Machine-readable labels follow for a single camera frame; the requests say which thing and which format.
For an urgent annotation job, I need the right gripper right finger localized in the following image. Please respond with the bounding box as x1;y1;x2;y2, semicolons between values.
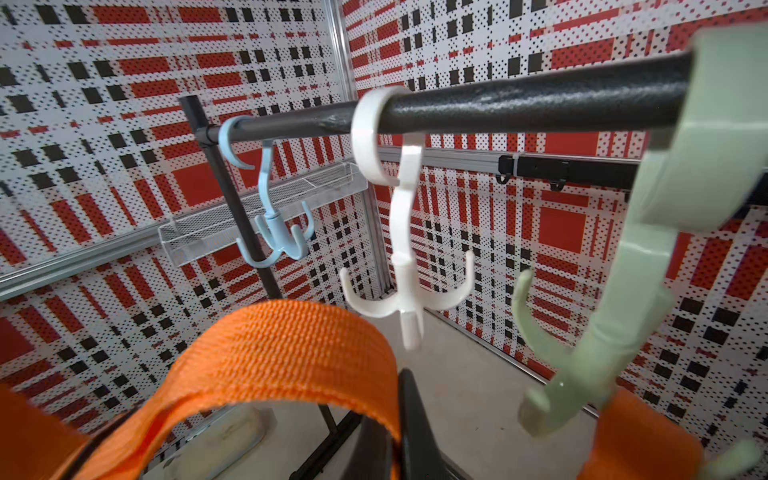
398;369;452;480

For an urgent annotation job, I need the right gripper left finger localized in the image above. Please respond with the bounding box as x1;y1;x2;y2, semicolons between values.
342;417;392;480

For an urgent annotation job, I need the orange bag with black trim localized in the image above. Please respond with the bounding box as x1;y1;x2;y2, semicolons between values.
578;388;704;480

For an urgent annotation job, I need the light blue hook far left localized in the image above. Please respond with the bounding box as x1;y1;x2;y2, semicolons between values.
218;116;315;269

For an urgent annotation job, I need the beige slipper on floor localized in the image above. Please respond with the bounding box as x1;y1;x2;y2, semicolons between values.
141;403;277;479

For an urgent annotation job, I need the black garment rack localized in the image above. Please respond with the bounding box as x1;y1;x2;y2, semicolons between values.
180;53;693;297

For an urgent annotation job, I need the white wire mesh basket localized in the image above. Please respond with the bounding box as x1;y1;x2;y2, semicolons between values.
158;161;370;268

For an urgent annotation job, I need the black wall hook strip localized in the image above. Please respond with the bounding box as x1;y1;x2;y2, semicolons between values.
494;152;768;208

